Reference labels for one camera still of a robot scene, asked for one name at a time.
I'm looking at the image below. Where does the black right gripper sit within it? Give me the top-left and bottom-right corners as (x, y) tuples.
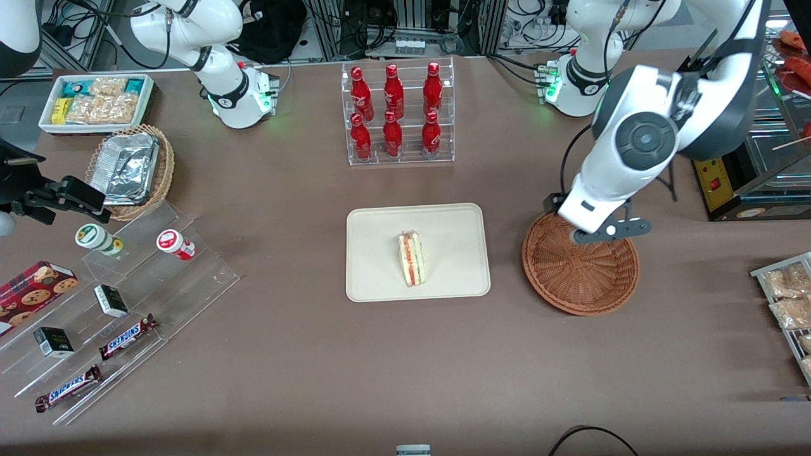
(0, 138), (112, 226)

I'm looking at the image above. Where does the triangle sandwich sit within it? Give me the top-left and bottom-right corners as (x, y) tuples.
(397, 231), (427, 288)

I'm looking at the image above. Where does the brown round wicker basket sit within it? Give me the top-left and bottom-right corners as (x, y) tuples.
(521, 211), (641, 316)

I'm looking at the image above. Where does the light oval wicker basket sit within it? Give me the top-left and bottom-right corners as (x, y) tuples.
(85, 123), (176, 222)

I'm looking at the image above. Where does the cream plastic tray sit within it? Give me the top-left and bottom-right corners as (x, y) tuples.
(345, 203), (492, 303)

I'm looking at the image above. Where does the green lid white cup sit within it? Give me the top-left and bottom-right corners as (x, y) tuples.
(75, 224), (125, 257)

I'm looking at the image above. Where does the silver foil container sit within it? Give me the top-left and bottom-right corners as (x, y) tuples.
(89, 132), (160, 206)

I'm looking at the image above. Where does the white rectangular snack bin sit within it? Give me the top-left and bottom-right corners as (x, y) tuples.
(38, 73), (155, 136)

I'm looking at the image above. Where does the red lid white cup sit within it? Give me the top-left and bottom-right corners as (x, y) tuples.
(156, 229), (196, 262)

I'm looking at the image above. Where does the small black box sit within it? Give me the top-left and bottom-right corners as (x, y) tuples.
(33, 326), (75, 359)
(94, 284), (130, 319)

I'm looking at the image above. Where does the red cookie box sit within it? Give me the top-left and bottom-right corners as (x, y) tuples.
(0, 260), (79, 337)

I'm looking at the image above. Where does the clear acrylic stepped shelf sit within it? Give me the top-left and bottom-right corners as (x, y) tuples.
(0, 199), (241, 426)

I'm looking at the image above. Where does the snickers chocolate bar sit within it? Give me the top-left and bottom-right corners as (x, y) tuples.
(98, 313), (159, 362)
(35, 364), (103, 414)

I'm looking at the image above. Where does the red cola bottle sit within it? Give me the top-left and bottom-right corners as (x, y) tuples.
(421, 111), (442, 159)
(350, 113), (373, 161)
(423, 61), (443, 118)
(383, 110), (403, 158)
(350, 66), (374, 122)
(383, 63), (405, 120)

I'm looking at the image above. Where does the clear acrylic bottle rack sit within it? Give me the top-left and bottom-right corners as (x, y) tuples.
(341, 56), (456, 167)

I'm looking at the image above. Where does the food warmer display case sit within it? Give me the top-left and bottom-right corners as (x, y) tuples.
(693, 25), (811, 222)

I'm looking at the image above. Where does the black bag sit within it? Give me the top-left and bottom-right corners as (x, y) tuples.
(229, 0), (302, 65)

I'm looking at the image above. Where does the aluminium equipment rack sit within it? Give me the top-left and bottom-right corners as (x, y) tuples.
(303, 0), (509, 59)

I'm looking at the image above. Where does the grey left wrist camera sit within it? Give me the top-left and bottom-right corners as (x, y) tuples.
(569, 217), (653, 246)

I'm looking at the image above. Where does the metal wire tray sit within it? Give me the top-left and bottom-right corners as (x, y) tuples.
(750, 251), (811, 388)

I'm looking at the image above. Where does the black floor cable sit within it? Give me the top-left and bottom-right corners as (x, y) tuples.
(547, 425), (641, 456)

